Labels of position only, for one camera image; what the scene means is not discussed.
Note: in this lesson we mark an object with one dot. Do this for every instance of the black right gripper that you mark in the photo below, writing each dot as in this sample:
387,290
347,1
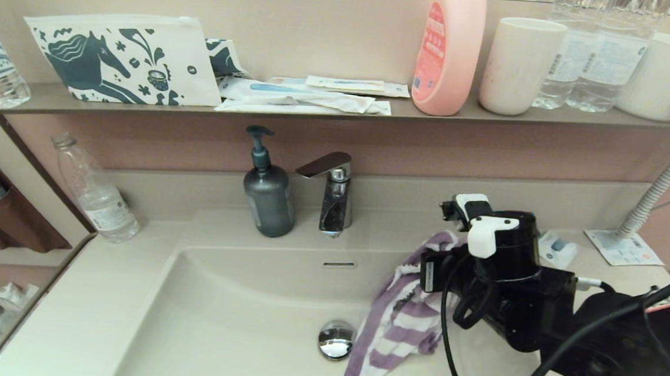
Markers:
515,307

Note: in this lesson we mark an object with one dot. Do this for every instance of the purple white striped towel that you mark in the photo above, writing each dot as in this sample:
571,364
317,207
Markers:
395,334

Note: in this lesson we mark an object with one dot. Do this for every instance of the chrome sink faucet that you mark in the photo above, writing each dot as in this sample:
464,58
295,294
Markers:
335,206

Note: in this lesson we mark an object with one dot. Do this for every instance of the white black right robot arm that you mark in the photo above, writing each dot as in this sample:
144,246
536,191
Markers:
613,343

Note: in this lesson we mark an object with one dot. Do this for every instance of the beige sink basin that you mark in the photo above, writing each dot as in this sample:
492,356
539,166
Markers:
213,333

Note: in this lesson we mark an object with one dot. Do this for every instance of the small white blue sachet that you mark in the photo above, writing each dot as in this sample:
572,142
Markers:
557,249

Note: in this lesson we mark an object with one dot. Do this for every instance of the white printed paper card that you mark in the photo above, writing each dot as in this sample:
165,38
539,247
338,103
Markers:
631,252

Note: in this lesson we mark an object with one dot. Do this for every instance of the chrome drain stopper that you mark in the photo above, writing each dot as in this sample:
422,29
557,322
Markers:
336,340

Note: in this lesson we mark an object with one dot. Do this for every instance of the white tumbler cup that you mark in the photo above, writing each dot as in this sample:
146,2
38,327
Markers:
519,68

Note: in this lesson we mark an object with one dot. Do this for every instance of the white blue edged sachet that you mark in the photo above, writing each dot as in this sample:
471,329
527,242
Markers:
399,91

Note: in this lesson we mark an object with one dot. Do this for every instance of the clear water bottle white label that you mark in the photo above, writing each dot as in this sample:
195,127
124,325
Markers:
564,65
610,63

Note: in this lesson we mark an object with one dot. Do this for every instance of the pink lotion bottle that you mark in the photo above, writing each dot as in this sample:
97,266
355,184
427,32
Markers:
451,59

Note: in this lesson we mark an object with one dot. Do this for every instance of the grey soap pump bottle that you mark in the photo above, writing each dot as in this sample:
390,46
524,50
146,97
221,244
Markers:
268,201

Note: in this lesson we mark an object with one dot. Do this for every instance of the white ceramic mug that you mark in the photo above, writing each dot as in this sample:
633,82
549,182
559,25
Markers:
664,78

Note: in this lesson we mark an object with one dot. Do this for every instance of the flat white sachet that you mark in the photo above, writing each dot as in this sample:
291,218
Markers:
317,110

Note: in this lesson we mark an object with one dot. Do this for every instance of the small cream sachet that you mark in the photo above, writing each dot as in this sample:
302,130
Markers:
343,84

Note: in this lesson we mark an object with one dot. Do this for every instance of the long white toothbrush packet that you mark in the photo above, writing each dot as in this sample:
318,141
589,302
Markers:
294,94

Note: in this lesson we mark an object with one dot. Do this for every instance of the small blue print pouch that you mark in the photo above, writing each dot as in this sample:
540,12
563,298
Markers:
223,56

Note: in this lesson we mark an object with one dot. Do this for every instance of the slim clear plastic bottle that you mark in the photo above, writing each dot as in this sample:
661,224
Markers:
99,201

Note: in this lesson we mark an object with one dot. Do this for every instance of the white horse print pouch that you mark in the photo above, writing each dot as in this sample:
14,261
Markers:
111,57

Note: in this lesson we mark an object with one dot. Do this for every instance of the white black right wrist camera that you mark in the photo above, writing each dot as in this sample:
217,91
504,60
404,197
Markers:
497,235

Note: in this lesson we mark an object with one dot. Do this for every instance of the grey wall shelf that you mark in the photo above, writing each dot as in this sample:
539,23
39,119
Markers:
402,111

